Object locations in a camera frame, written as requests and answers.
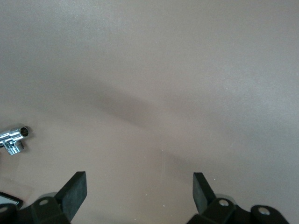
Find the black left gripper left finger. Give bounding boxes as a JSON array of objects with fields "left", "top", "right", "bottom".
[{"left": 18, "top": 171, "right": 87, "bottom": 224}]

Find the chrome tee pipe fitting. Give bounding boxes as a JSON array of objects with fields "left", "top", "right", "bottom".
[{"left": 0, "top": 125, "right": 30, "bottom": 156}]

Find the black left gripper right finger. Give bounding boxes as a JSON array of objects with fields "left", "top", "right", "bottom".
[{"left": 186, "top": 172, "right": 253, "bottom": 224}]

